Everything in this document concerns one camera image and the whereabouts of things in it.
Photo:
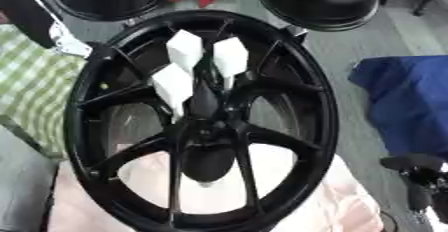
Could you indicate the black spoked wheel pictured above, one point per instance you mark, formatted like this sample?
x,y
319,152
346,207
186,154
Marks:
x,y
204,162

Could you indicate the table with green checked cloth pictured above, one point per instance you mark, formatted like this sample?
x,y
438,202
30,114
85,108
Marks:
x,y
32,86

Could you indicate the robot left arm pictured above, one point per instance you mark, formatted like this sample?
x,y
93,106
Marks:
x,y
26,16

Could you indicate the table with blue cloth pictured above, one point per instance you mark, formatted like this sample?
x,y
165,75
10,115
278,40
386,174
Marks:
x,y
408,102

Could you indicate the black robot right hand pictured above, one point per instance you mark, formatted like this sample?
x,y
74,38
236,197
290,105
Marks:
x,y
421,172

